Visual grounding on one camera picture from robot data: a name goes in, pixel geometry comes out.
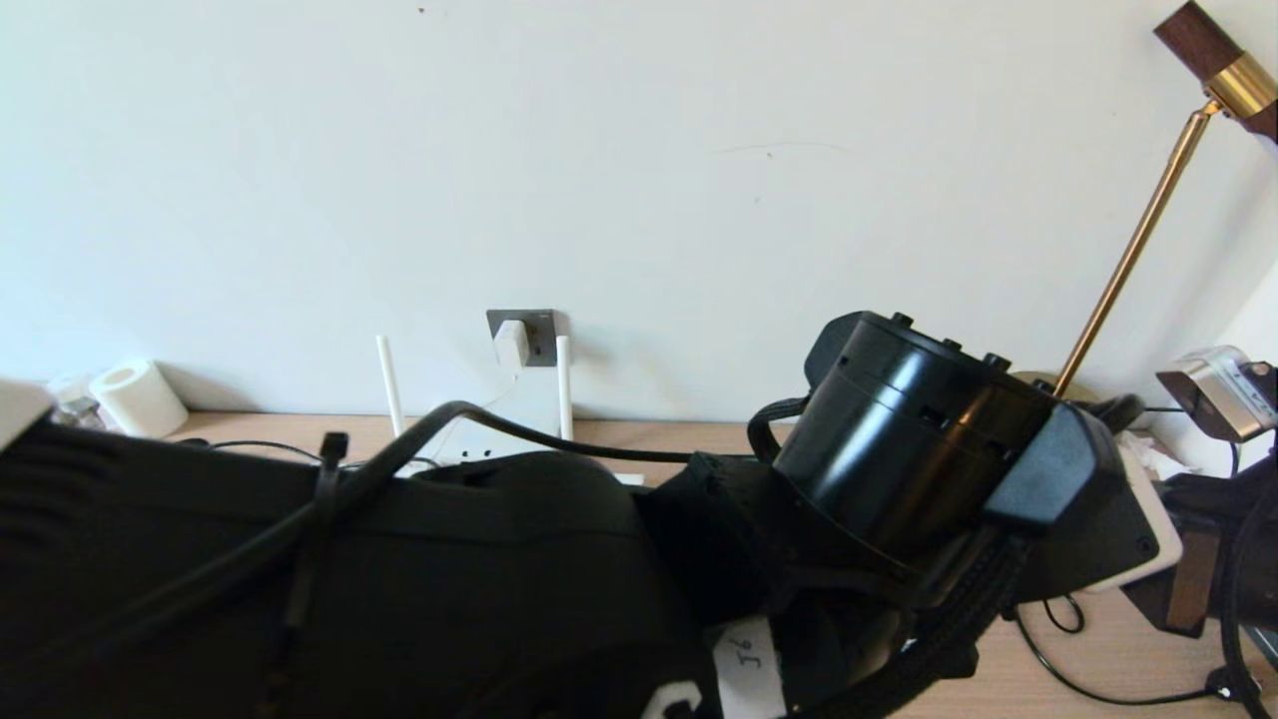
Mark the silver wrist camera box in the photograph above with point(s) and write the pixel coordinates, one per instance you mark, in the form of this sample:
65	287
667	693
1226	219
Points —
1213	394
1166	547

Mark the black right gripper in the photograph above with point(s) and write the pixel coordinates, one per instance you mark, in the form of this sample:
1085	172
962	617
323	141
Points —
1198	569

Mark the white toilet paper roll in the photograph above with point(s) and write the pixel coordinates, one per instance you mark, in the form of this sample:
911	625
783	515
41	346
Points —
140	402

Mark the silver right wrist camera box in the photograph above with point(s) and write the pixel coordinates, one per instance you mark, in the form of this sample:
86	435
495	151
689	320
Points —
1213	394

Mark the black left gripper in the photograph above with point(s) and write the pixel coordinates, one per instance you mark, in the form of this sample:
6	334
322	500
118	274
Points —
1088	559

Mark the black clip on lamp base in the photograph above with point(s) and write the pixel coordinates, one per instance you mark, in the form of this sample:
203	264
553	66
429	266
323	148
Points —
1103	409

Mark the crumpled white tissue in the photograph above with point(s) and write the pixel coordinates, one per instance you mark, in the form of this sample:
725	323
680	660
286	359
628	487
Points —
1148	459

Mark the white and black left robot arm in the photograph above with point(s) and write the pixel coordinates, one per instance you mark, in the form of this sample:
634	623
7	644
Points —
300	579

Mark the grey wall socket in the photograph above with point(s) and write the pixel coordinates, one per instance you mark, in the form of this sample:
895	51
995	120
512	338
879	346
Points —
544	335

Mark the white power adapter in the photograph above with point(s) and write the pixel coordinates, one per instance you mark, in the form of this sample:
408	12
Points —
512	345

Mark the brass desk lamp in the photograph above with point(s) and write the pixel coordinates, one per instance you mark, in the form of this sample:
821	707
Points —
1148	220

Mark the white router with antennas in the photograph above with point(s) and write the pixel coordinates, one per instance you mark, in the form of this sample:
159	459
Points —
564	389

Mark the small clear container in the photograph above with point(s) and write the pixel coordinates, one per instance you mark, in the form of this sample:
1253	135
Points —
70	394

